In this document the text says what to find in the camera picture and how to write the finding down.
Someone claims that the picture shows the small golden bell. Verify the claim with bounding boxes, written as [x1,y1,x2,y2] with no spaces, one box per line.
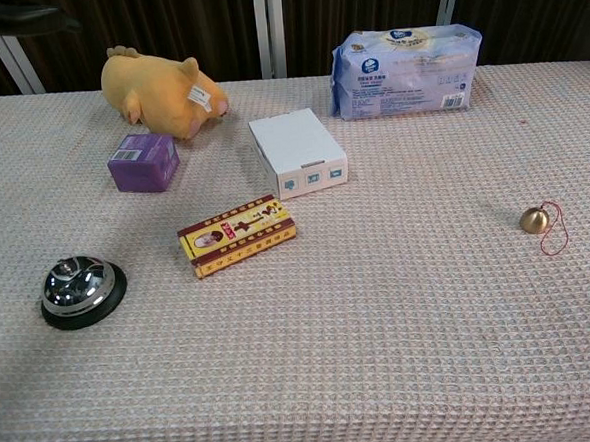
[517,199,572,257]

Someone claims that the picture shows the chrome desk call bell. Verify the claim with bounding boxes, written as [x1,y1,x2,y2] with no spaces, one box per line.
[38,252,131,333]

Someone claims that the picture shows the purple cardboard box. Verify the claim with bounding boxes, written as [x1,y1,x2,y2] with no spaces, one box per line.
[104,131,183,196]

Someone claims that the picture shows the white cardboard box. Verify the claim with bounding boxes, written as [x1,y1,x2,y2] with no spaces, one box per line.
[247,105,351,204]

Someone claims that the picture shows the blue tissue pack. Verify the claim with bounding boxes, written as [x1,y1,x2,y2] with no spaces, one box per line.
[324,21,488,124]

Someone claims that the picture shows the yellow plush toy animal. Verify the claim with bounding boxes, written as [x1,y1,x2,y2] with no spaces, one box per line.
[98,39,232,146]

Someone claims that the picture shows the black object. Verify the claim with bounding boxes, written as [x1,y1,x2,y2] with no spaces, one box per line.
[0,0,83,40]

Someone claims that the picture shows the pink waffle tablecloth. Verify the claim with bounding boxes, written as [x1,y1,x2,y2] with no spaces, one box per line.
[0,59,590,442]

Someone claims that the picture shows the yellow red printed box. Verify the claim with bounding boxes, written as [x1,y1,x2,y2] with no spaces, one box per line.
[175,192,300,281]

